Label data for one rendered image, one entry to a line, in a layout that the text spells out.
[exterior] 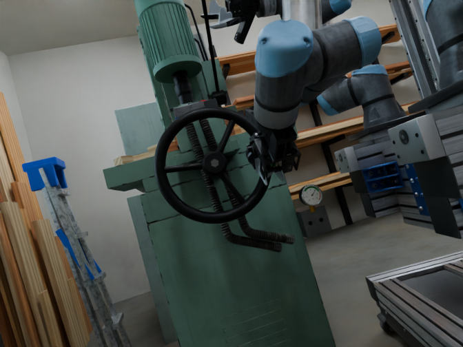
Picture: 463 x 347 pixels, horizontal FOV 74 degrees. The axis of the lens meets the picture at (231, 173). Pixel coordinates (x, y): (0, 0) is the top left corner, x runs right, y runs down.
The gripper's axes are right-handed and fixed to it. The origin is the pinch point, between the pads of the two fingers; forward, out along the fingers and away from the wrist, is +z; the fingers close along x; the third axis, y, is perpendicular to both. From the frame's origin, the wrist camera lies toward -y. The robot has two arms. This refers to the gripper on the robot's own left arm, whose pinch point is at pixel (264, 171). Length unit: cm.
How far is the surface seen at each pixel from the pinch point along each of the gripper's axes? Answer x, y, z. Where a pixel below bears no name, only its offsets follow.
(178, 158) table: -18.2, -16.0, 7.0
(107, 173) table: -39.0, -22.9, 14.0
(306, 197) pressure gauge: 14.1, -0.2, 19.9
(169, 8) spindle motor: -8, -71, -4
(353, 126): 162, -140, 184
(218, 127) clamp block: -5.4, -20.7, 4.3
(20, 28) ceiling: -126, -278, 93
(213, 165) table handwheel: -10.6, -6.0, 0.7
